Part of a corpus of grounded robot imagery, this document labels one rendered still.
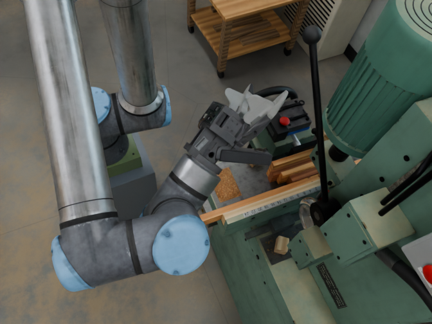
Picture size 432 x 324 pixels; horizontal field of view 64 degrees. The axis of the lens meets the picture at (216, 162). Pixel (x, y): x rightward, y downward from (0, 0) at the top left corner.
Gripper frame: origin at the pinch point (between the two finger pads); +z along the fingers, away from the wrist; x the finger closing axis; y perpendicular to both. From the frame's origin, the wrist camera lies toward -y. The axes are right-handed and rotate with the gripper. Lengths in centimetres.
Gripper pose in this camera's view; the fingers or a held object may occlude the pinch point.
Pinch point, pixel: (270, 89)
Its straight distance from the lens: 70.8
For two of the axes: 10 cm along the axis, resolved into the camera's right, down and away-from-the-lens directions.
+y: -7.4, -5.1, -4.4
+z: 5.9, -8.1, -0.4
